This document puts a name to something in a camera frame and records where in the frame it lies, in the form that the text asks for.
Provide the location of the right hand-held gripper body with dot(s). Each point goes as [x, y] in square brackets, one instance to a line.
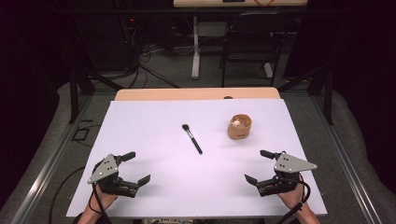
[289, 165]

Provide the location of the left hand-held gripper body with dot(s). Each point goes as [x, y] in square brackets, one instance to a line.
[107, 169]

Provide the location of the person's left hand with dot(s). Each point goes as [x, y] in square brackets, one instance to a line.
[105, 200]

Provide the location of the person's right hand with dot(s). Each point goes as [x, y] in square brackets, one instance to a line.
[292, 199]

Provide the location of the round wooden holder cup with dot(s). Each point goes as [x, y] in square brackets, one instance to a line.
[239, 130]

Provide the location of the small white item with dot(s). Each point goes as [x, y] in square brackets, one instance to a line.
[236, 123]

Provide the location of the white table sheet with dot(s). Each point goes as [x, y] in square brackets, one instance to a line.
[193, 174]

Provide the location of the black makeup brush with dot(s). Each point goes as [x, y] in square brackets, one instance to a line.
[192, 138]

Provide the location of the black metal stand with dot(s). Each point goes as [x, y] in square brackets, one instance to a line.
[325, 90]
[74, 93]

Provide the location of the white desk leg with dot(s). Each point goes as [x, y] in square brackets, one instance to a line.
[267, 70]
[195, 53]

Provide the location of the black chair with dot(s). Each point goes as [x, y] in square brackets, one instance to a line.
[252, 46]

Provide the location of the aluminium floor rail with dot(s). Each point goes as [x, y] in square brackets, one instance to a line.
[345, 161]
[46, 168]

